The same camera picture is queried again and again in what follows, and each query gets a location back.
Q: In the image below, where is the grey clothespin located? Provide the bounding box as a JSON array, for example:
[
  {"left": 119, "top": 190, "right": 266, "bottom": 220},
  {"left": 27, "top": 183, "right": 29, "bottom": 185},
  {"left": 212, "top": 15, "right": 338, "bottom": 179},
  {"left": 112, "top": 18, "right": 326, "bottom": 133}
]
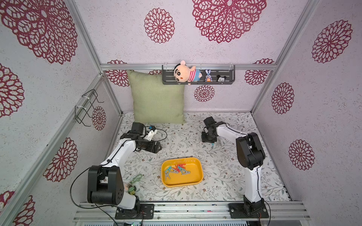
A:
[
  {"left": 165, "top": 170, "right": 170, "bottom": 180},
  {"left": 180, "top": 169, "right": 191, "bottom": 175}
]

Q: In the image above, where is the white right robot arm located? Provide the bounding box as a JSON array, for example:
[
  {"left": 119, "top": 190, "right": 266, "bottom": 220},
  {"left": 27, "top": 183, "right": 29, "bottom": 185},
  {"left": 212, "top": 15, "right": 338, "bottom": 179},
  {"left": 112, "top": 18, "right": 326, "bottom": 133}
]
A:
[{"left": 201, "top": 117, "right": 266, "bottom": 204}]

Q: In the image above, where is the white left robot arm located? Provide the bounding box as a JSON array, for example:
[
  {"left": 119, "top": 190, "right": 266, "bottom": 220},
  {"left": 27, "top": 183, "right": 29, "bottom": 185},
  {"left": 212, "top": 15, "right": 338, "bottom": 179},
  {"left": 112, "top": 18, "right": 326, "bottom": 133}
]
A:
[{"left": 87, "top": 131, "right": 162, "bottom": 210}]

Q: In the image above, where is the yellow plastic storage box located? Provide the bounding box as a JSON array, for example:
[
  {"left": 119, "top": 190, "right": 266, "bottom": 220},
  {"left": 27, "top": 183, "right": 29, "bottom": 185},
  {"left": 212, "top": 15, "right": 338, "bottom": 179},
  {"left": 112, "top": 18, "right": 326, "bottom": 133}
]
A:
[{"left": 161, "top": 157, "right": 204, "bottom": 187}]

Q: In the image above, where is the green cushion pillow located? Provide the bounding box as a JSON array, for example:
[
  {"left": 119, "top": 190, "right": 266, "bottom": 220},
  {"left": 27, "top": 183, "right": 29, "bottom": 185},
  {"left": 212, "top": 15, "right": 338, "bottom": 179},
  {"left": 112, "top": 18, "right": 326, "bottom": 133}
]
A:
[{"left": 127, "top": 70, "right": 185, "bottom": 124}]

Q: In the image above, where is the small blue rabbit figure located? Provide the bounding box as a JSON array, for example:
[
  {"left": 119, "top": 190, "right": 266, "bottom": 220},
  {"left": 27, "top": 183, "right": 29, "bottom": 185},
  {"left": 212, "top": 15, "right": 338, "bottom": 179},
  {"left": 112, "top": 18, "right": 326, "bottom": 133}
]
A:
[{"left": 205, "top": 69, "right": 213, "bottom": 82}]

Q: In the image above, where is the black white mouse figure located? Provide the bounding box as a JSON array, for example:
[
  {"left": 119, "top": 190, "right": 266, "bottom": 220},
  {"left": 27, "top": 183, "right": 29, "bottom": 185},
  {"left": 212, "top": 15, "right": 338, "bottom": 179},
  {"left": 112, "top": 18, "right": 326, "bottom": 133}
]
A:
[{"left": 217, "top": 75, "right": 226, "bottom": 82}]

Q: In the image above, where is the cartoon boy plush doll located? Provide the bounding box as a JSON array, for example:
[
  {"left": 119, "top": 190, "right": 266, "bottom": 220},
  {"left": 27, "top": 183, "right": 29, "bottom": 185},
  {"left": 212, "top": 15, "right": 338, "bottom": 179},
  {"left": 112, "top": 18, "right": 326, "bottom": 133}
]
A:
[{"left": 173, "top": 60, "right": 203, "bottom": 85}]

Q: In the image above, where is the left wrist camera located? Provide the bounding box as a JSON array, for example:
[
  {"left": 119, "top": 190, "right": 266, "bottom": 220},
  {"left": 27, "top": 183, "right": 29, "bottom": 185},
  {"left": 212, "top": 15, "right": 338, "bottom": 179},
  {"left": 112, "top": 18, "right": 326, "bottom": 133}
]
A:
[{"left": 131, "top": 122, "right": 145, "bottom": 135}]

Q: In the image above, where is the plush keychain with green ring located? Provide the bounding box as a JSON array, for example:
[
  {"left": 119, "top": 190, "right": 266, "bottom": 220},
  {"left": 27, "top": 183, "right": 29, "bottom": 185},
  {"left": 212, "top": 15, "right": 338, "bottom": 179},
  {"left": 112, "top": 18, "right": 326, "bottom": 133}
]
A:
[{"left": 124, "top": 173, "right": 144, "bottom": 195}]

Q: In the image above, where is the dark wall shelf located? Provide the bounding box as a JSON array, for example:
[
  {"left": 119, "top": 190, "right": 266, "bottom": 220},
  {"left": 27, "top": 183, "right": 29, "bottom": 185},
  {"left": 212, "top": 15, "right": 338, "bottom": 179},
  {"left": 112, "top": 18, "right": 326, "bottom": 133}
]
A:
[{"left": 162, "top": 64, "right": 235, "bottom": 85}]

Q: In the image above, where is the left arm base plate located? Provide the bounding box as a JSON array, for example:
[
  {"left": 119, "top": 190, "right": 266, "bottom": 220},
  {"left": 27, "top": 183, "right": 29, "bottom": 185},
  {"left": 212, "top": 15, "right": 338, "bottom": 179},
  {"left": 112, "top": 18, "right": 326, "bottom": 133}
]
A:
[{"left": 115, "top": 203, "right": 155, "bottom": 220}]

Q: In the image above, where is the black wire wall rack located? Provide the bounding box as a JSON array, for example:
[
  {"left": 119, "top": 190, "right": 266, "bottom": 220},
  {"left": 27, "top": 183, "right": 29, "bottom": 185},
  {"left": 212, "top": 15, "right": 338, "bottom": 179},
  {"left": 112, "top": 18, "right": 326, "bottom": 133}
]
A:
[{"left": 74, "top": 89, "right": 104, "bottom": 127}]

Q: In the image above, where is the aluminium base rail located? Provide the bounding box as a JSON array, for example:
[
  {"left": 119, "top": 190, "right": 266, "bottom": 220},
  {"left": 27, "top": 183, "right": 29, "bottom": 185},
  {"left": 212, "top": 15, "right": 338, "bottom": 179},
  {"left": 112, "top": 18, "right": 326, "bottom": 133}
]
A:
[{"left": 70, "top": 201, "right": 312, "bottom": 226}]

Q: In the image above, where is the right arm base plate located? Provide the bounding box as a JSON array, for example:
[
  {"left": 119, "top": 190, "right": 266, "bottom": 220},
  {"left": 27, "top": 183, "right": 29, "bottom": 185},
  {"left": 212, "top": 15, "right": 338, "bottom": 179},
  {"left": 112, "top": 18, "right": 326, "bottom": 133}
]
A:
[{"left": 228, "top": 197, "right": 269, "bottom": 219}]

